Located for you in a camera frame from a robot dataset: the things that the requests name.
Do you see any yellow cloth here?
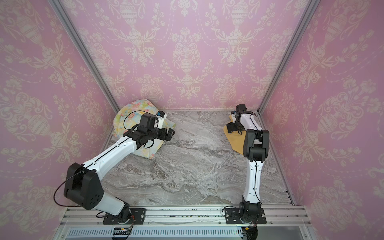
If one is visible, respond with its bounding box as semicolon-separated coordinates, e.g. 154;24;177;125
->
223;114;246;155

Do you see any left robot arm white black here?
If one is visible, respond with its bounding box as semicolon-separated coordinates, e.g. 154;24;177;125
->
64;111;175;216

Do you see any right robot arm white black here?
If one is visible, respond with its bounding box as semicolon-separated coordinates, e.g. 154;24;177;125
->
223;104;270;225

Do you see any floral patterned cloth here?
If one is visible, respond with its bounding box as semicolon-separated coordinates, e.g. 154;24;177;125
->
113;99;164;159

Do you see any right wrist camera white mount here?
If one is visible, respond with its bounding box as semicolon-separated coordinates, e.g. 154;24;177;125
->
230;111;237;122

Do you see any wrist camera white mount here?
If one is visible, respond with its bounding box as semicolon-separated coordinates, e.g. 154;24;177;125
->
230;111;237;122
156;111;167;129

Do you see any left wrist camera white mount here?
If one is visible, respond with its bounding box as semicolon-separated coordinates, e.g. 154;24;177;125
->
156;111;167;129

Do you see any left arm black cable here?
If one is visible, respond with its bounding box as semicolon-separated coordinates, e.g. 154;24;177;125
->
123;110;151;130

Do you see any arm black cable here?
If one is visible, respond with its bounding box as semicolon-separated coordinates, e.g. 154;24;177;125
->
123;110;151;130
251;160;262;206

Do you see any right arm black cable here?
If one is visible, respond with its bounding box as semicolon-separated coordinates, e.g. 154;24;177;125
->
251;160;262;206

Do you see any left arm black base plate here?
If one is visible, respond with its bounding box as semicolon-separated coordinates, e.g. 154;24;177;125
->
103;208;147;226

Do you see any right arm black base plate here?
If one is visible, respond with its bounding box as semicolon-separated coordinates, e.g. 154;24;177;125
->
221;206;267;225

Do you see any aluminium rail frame front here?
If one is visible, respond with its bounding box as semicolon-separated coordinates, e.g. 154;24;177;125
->
54;204;316;240

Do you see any right aluminium corner post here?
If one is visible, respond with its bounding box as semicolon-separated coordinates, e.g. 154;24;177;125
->
258;0;321;115

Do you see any aluminium corner post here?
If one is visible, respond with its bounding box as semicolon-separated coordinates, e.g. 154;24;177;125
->
48;0;120;113
258;0;321;115

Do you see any left aluminium corner post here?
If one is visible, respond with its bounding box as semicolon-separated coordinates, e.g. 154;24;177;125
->
48;0;120;113

